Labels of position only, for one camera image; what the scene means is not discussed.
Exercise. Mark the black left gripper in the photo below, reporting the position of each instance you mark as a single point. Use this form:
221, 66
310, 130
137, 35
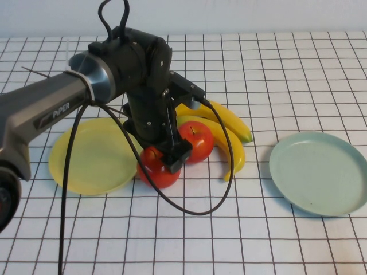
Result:
149, 120

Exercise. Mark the red apple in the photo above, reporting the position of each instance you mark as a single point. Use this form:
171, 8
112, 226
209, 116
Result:
164, 177
200, 140

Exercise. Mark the curved yellow banana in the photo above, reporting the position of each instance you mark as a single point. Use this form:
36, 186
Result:
240, 156

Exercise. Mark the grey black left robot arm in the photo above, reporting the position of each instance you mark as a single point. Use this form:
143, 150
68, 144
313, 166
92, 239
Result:
43, 97

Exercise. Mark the yellow plastic plate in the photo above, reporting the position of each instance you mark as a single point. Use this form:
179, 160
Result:
94, 163

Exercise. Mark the light green plastic plate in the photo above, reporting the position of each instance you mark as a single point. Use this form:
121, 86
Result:
315, 174

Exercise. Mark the yellow banana with green tip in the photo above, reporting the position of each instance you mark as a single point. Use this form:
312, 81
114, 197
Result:
238, 127

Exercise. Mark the white black grid tablecloth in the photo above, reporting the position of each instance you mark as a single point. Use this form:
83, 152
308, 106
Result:
183, 243

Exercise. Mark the white zip tie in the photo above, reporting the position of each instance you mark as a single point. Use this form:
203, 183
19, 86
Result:
68, 57

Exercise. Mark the black zip tie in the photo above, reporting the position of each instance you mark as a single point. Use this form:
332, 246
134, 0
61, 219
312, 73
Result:
35, 72

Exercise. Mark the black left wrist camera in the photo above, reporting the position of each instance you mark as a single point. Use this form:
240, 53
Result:
183, 84

